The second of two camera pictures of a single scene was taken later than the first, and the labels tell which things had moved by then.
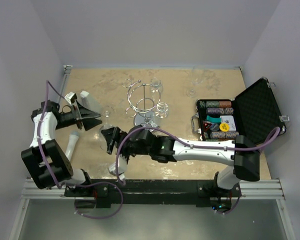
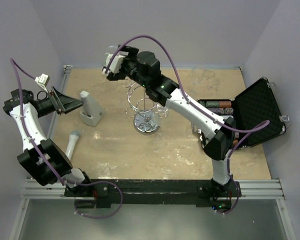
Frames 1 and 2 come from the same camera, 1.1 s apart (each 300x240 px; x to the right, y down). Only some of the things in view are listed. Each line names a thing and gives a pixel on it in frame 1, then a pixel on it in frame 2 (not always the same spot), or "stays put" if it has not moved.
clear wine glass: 197,75 stays put
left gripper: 86,115 to 58,100
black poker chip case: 254,113 stays put
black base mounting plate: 149,191 stays put
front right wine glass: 162,109 stays put
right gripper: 112,136 to 132,55
